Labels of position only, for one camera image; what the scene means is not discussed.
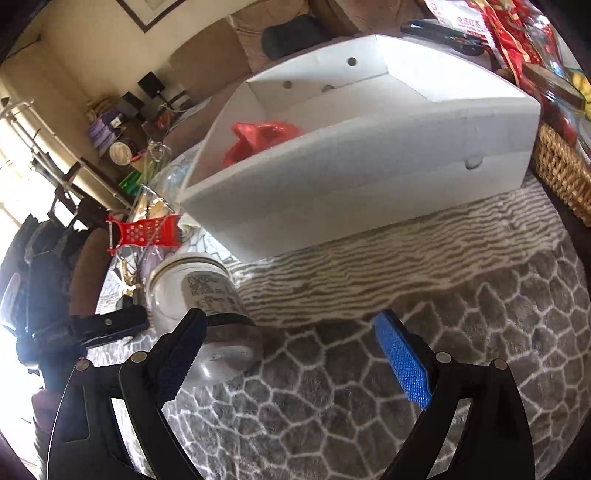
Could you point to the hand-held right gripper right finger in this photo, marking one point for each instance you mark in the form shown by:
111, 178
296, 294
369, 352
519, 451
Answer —
401, 360

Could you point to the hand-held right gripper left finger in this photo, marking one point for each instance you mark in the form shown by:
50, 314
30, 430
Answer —
184, 350

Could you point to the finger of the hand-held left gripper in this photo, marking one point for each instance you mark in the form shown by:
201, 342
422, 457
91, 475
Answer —
124, 321

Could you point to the glass jar with white label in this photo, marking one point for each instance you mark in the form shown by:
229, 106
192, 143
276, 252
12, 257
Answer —
207, 286

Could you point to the white cardboard box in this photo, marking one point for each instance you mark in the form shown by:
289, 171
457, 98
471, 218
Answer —
369, 184

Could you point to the red plastic grater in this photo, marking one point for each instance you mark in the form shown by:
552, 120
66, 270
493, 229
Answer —
147, 230

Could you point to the green bag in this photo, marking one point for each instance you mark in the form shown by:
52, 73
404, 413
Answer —
130, 182

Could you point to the dark wooden chair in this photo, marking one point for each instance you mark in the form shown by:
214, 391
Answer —
69, 180

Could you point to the round tin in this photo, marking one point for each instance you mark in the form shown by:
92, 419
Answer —
122, 153

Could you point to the purple box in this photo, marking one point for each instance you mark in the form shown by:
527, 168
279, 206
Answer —
106, 129

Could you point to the red plastic bag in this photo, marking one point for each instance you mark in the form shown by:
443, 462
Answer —
249, 138

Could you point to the black speaker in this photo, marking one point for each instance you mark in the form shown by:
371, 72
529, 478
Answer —
151, 84

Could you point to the wicker basket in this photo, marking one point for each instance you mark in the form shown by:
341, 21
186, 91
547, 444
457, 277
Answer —
563, 170

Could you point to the beige sofa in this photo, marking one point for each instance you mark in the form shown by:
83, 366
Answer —
203, 69

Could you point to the glass jar with brown lid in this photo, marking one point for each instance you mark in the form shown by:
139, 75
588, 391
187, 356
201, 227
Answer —
554, 87

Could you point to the bananas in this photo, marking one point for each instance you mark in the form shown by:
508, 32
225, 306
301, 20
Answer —
582, 87

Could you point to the dark cushion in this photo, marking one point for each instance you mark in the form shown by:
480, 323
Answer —
291, 37

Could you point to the framed wall picture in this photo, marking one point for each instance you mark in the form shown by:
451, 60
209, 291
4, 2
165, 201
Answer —
143, 21

